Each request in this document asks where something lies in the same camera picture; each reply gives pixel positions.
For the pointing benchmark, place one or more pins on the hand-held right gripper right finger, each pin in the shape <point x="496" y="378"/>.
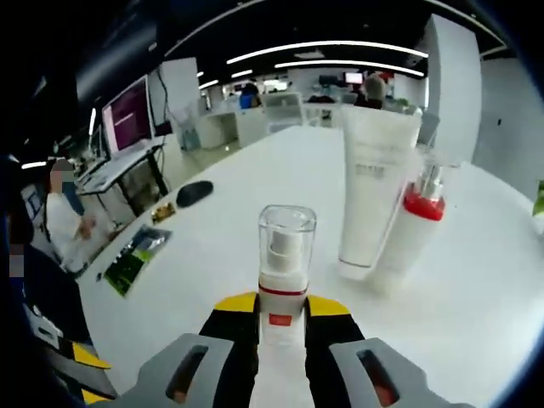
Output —
<point x="336" y="340"/>

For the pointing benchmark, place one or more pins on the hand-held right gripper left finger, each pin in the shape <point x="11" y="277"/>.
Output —
<point x="229" y="340"/>

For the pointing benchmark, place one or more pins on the small red label skincare bottle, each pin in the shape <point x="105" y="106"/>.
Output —
<point x="282" y="297"/>

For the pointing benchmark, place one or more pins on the green and dark packet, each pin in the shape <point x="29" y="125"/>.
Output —
<point x="136" y="259"/>

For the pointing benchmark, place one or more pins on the red collar skincare bottle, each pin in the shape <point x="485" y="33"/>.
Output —
<point x="408" y="246"/>

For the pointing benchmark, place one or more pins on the white skincare tube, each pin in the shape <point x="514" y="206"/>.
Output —
<point x="370" y="204"/>

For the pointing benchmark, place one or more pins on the gold foil packet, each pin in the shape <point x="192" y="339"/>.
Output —
<point x="163" y="212"/>

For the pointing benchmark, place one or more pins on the black computer mouse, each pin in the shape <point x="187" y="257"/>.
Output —
<point x="194" y="193"/>

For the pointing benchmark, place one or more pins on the white desk with black legs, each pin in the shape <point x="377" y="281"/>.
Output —
<point x="106" y="170"/>

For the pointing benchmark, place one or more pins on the purple-screen monitor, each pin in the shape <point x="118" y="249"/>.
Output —
<point x="127" y="115"/>

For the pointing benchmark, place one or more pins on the green potted plant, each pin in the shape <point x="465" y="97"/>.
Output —
<point x="540" y="204"/>

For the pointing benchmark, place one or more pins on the small pink-screen monitor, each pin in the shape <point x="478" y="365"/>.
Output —
<point x="353" y="77"/>

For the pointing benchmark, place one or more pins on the long ceiling light strip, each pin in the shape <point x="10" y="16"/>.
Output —
<point x="319" y="43"/>
<point x="353" y="62"/>

